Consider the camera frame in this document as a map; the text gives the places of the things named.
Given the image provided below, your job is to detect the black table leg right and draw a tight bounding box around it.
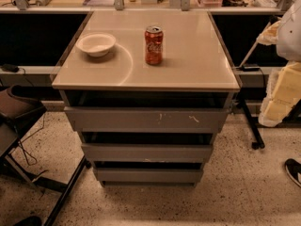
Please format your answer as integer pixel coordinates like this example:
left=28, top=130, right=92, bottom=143
left=237, top=98, right=265, bottom=150

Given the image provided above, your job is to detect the black and white shoe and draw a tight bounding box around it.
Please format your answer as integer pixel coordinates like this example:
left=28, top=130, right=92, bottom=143
left=285, top=158, right=301, bottom=187

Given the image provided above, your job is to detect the grey top drawer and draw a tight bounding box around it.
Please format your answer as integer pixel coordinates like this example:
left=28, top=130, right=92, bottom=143
left=65, top=106, right=228, bottom=134

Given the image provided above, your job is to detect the white bowl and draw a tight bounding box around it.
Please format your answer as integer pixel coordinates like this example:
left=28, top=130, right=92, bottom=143
left=76, top=33, right=116, bottom=57

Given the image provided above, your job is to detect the black power adapter right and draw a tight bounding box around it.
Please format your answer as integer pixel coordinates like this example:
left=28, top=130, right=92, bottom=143
left=241, top=64, right=260, bottom=72

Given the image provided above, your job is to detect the dark chair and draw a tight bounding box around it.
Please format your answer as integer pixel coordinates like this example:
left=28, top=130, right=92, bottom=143
left=0, top=85, right=47, bottom=148

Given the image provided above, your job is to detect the black power adapter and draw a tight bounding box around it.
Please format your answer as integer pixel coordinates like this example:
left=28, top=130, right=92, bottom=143
left=1, top=64, right=19, bottom=73
left=241, top=64, right=260, bottom=72

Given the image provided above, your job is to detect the white rod with black tip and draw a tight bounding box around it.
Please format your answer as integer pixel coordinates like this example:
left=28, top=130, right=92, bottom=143
left=238, top=16, right=278, bottom=70

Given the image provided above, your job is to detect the grey drawer cabinet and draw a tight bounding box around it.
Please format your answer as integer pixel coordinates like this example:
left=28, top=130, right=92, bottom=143
left=53, top=10, right=241, bottom=186

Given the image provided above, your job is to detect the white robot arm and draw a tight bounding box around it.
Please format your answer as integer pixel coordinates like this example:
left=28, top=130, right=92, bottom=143
left=257, top=0, right=301, bottom=127

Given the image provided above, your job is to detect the grey drawer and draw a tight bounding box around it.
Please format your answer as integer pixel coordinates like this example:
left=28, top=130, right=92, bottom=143
left=93, top=169, right=203, bottom=184
left=65, top=106, right=228, bottom=134
left=82, top=143, right=213, bottom=163

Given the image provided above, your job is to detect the red cola can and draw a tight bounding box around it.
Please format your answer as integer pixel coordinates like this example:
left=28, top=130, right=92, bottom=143
left=145, top=25, right=164, bottom=65

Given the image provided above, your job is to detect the black power adapter left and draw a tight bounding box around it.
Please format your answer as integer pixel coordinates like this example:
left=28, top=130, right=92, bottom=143
left=1, top=64, right=19, bottom=73

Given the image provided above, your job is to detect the black floor cable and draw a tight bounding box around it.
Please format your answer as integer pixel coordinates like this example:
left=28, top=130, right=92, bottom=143
left=17, top=113, right=48, bottom=168

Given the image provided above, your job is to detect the black stand leg left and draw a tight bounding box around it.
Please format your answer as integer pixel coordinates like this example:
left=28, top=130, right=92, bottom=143
left=43, top=157, right=89, bottom=226

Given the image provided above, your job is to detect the grey bottom drawer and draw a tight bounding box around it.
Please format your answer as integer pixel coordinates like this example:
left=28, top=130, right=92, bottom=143
left=93, top=169, right=203, bottom=184

